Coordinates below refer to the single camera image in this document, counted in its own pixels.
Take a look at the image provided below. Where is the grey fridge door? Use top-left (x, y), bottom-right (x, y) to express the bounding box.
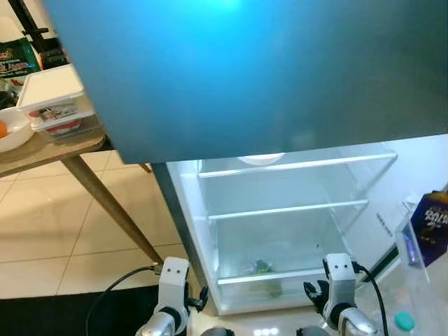
top-left (367, 175), bottom-right (448, 336)

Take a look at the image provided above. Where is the glass fridge shelf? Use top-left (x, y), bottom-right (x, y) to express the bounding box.
top-left (206, 189), bottom-right (370, 221)
top-left (196, 150), bottom-right (400, 177)
top-left (216, 255), bottom-right (330, 284)

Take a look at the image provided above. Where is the grey steel fridge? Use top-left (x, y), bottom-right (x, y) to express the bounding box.
top-left (42, 0), bottom-right (448, 316)

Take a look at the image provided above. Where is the black robot left foot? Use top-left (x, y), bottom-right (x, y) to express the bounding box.
top-left (199, 326), bottom-right (235, 336)

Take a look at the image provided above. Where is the green vegetable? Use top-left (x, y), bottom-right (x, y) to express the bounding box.
top-left (245, 259), bottom-right (277, 275)

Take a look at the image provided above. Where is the blue chocolate milk carton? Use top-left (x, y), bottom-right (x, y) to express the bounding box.
top-left (408, 190), bottom-right (448, 268)

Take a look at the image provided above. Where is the black floor mat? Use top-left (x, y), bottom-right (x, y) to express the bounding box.
top-left (0, 283), bottom-right (162, 336)

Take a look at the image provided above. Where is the wooden table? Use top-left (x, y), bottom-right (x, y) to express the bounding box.
top-left (0, 129), bottom-right (163, 265)

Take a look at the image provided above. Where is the white lidded plastic container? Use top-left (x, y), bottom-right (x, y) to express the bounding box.
top-left (15, 64), bottom-right (99, 141)

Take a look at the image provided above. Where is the green stock powder bag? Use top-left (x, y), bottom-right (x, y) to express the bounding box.
top-left (0, 38), bottom-right (41, 78)

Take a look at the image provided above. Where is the black metal stand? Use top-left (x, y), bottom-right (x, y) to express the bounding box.
top-left (7, 0), bottom-right (67, 67)

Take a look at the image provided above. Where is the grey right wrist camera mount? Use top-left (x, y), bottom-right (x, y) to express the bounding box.
top-left (323, 253), bottom-right (358, 309)

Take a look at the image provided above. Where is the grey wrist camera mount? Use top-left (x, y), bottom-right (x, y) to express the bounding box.
top-left (323, 253), bottom-right (358, 309)
top-left (157, 257), bottom-right (191, 312)

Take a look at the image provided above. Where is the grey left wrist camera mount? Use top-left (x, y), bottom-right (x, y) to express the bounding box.
top-left (157, 257), bottom-right (191, 312)

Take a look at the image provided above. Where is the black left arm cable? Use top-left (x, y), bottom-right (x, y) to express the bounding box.
top-left (85, 265), bottom-right (162, 336)

